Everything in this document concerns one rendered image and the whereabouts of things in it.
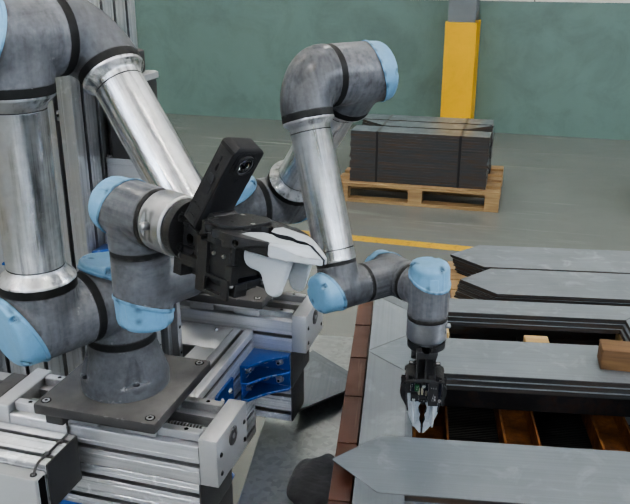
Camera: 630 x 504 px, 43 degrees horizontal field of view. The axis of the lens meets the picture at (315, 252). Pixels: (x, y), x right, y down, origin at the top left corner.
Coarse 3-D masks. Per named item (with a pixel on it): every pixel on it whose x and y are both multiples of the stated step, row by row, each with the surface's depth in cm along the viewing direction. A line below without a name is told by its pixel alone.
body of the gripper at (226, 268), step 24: (168, 216) 90; (216, 216) 87; (240, 216) 88; (168, 240) 90; (192, 240) 93; (216, 240) 84; (192, 264) 90; (216, 264) 86; (240, 264) 85; (216, 288) 87; (240, 288) 85; (264, 288) 90
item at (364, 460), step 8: (376, 440) 155; (360, 448) 152; (368, 448) 152; (376, 448) 152; (352, 456) 150; (360, 456) 150; (368, 456) 150; (376, 456) 150; (352, 464) 148; (360, 464) 148; (368, 464) 148; (376, 464) 148; (352, 472) 145; (360, 472) 145; (368, 472) 145; (376, 472) 145; (360, 480) 143; (368, 480) 143; (376, 480) 143; (376, 488) 141
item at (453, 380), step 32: (448, 320) 211; (480, 320) 210; (512, 320) 209; (544, 320) 209; (576, 320) 208; (608, 320) 207; (448, 384) 180; (480, 384) 179; (512, 384) 178; (544, 384) 178; (576, 384) 177; (608, 384) 176
